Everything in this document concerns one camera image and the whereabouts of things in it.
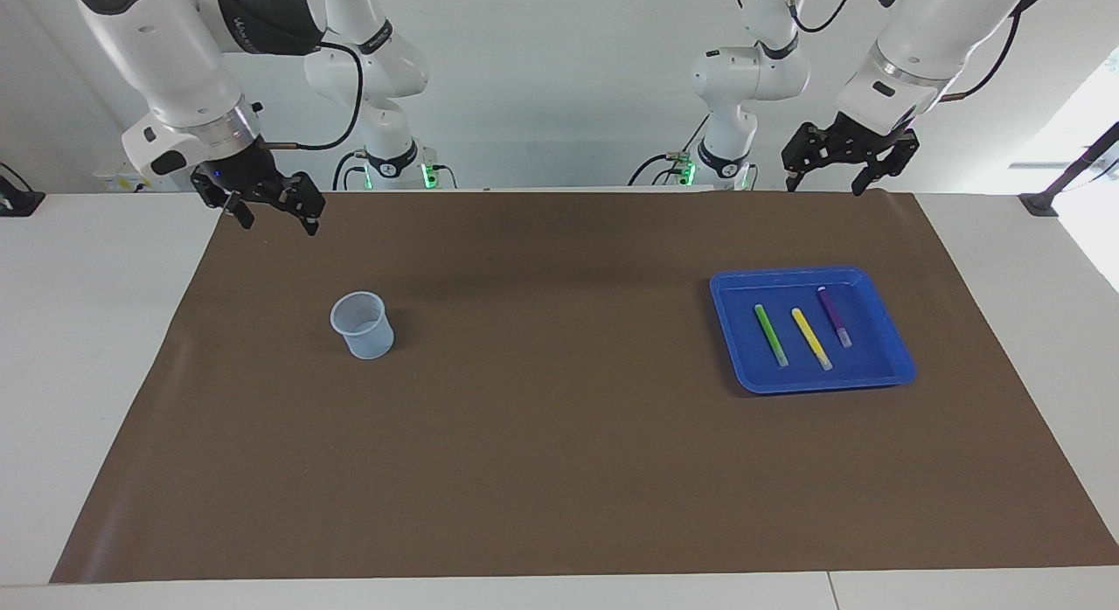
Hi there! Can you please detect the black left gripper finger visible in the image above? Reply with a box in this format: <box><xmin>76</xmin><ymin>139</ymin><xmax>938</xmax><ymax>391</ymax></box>
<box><xmin>851</xmin><ymin>131</ymin><xmax>921</xmax><ymax>198</ymax></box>
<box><xmin>781</xmin><ymin>125</ymin><xmax>823</xmax><ymax>194</ymax></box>

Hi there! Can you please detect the purple marker pen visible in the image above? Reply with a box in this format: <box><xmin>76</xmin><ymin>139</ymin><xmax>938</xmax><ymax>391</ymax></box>
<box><xmin>817</xmin><ymin>286</ymin><xmax>853</xmax><ymax>349</ymax></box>

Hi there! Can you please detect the green marker pen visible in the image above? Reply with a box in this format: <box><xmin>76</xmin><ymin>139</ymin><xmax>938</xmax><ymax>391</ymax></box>
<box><xmin>754</xmin><ymin>304</ymin><xmax>789</xmax><ymax>369</ymax></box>

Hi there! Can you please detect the yellow marker pen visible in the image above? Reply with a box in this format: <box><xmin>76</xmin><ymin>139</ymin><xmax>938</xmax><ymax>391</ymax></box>
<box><xmin>791</xmin><ymin>308</ymin><xmax>834</xmax><ymax>371</ymax></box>

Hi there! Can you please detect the white power strip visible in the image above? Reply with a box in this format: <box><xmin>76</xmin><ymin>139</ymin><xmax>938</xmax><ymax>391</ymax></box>
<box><xmin>94</xmin><ymin>169</ymin><xmax>149</xmax><ymax>194</ymax></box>

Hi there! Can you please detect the clear plastic cup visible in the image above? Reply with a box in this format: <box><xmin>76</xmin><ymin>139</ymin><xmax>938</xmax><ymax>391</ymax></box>
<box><xmin>330</xmin><ymin>291</ymin><xmax>395</xmax><ymax>361</ymax></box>

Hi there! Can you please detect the blue plastic tray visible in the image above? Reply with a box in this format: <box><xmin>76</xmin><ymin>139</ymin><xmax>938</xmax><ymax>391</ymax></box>
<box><xmin>709</xmin><ymin>266</ymin><xmax>917</xmax><ymax>395</ymax></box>

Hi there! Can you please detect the black table clamp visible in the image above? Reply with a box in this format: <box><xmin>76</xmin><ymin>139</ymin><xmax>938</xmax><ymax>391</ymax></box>
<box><xmin>0</xmin><ymin>162</ymin><xmax>46</xmax><ymax>218</ymax></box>

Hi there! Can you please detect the brown table mat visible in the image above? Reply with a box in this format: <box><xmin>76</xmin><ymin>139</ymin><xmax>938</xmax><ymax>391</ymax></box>
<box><xmin>50</xmin><ymin>189</ymin><xmax>1119</xmax><ymax>585</ymax></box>

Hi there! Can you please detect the black right arm base cable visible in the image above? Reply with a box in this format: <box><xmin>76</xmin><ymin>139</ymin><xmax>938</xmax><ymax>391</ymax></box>
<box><xmin>332</xmin><ymin>149</ymin><xmax>372</xmax><ymax>191</ymax></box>

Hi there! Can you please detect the black arm base cable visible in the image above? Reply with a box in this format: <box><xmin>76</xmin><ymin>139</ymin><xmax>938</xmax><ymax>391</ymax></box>
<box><xmin>628</xmin><ymin>112</ymin><xmax>713</xmax><ymax>188</ymax></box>
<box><xmin>332</xmin><ymin>149</ymin><xmax>372</xmax><ymax>191</ymax></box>

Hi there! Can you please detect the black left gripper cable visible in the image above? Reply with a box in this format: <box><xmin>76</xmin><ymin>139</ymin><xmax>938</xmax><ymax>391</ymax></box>
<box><xmin>940</xmin><ymin>11</ymin><xmax>1024</xmax><ymax>104</ymax></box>

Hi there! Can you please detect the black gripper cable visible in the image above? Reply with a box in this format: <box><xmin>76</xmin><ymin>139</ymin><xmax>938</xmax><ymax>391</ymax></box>
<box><xmin>258</xmin><ymin>40</ymin><xmax>364</xmax><ymax>152</ymax></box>
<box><xmin>940</xmin><ymin>11</ymin><xmax>1024</xmax><ymax>104</ymax></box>

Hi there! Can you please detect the black left arm shoulder cable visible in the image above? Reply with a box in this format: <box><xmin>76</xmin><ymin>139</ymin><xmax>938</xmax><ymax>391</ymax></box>
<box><xmin>734</xmin><ymin>0</ymin><xmax>862</xmax><ymax>32</ymax></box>

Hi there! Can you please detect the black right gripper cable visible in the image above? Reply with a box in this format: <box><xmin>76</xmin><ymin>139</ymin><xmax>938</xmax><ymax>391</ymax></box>
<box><xmin>258</xmin><ymin>40</ymin><xmax>364</xmax><ymax>152</ymax></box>

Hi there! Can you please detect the black left arm base cable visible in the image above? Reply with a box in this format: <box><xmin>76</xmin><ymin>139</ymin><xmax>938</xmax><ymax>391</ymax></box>
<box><xmin>628</xmin><ymin>112</ymin><xmax>713</xmax><ymax>188</ymax></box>

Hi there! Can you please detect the black camera stand bracket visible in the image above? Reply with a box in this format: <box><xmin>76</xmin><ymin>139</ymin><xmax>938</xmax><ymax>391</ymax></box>
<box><xmin>1018</xmin><ymin>121</ymin><xmax>1119</xmax><ymax>218</ymax></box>

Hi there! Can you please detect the right arm black velcro strap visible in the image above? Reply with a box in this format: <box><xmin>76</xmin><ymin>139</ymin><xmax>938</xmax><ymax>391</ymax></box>
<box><xmin>214</xmin><ymin>0</ymin><xmax>326</xmax><ymax>56</ymax></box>

